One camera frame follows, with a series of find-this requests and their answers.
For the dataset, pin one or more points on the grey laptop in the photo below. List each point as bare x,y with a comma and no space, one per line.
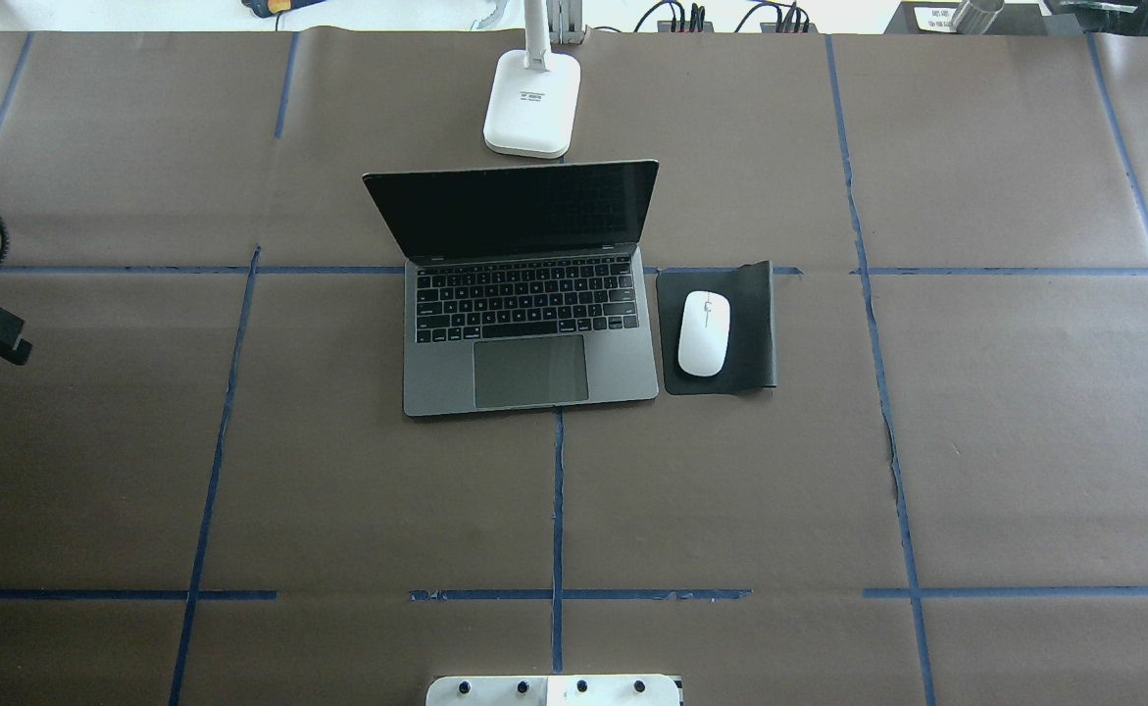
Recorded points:
524,286

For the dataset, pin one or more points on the white computer mouse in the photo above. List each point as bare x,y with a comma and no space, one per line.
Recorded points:
704,333

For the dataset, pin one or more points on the black mouse pad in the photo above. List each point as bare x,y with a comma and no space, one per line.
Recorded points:
750,359

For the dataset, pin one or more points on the white desk lamp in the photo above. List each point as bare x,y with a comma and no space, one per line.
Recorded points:
534,91

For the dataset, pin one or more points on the far orange black usb hub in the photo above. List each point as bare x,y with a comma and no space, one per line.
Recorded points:
676,17

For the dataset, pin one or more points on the orange black usb hub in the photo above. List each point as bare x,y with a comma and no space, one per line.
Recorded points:
676,17
776,17

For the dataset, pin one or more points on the near orange black usb hub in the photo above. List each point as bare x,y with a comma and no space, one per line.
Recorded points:
776,17

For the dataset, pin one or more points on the black box with label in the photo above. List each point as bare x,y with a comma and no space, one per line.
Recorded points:
934,18

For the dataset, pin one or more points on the silver metal cup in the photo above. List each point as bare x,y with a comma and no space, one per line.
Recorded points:
975,17

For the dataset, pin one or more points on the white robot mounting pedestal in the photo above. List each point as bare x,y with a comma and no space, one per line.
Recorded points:
595,689

